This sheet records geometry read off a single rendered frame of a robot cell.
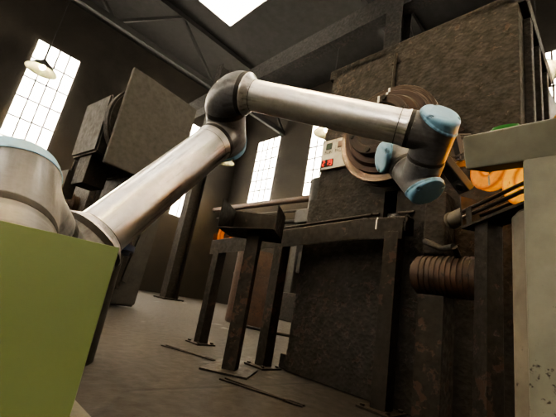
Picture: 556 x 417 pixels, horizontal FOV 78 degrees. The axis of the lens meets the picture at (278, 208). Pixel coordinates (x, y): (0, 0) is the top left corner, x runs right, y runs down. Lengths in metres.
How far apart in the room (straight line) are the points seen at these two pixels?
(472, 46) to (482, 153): 1.37
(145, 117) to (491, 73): 3.01
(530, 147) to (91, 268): 0.58
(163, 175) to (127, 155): 2.77
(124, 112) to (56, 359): 3.31
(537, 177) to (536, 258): 0.11
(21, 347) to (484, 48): 1.84
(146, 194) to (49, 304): 0.40
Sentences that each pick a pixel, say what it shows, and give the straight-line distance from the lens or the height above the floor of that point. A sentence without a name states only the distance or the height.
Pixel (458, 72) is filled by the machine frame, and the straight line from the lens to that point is 1.86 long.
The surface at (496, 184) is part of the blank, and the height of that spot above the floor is 0.73.
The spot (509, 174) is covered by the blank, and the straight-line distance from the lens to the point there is 1.13.
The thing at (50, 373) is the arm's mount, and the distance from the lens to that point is 0.49.
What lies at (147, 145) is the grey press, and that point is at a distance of 3.74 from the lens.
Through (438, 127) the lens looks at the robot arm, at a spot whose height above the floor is 0.72.
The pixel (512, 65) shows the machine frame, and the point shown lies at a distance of 1.78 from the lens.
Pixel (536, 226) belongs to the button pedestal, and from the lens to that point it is 0.53.
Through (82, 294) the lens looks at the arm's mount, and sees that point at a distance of 0.48.
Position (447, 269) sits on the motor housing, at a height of 0.48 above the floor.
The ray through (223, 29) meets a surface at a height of 7.60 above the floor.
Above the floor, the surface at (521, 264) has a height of 0.43.
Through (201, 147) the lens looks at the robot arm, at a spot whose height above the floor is 0.66.
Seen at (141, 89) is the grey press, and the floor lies 2.11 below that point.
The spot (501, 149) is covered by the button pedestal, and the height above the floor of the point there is 0.55.
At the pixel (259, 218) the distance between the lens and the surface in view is 1.72.
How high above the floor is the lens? 0.30
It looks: 15 degrees up
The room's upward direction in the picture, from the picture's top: 10 degrees clockwise
